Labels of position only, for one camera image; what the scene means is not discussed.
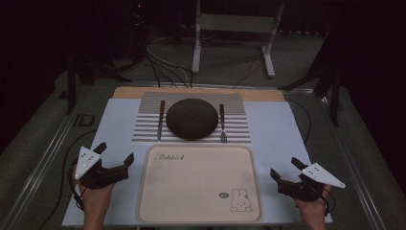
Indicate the black rectangular floor frame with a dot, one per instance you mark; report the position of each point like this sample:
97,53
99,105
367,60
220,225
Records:
84,120

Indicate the grey metal stand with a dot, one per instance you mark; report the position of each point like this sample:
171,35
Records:
234,23

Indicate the black tripod stand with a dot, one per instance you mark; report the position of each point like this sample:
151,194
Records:
72,83
333,92

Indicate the metal floor rail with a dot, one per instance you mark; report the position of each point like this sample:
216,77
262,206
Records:
354,166
41,159

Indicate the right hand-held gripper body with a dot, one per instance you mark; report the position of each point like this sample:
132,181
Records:
306,187

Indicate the beige tray with rabbit print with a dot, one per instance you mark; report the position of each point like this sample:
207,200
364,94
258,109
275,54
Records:
191,185

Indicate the dark round plate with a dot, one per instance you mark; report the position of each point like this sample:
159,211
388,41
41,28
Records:
192,119

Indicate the person's right hand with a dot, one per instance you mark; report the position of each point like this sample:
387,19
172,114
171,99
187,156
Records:
311,207

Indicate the person's left hand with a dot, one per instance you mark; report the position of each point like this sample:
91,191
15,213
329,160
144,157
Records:
95,199

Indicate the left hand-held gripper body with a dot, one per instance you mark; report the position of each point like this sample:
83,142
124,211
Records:
95,174

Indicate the grey striped placemat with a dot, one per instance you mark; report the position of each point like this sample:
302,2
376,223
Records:
146,127

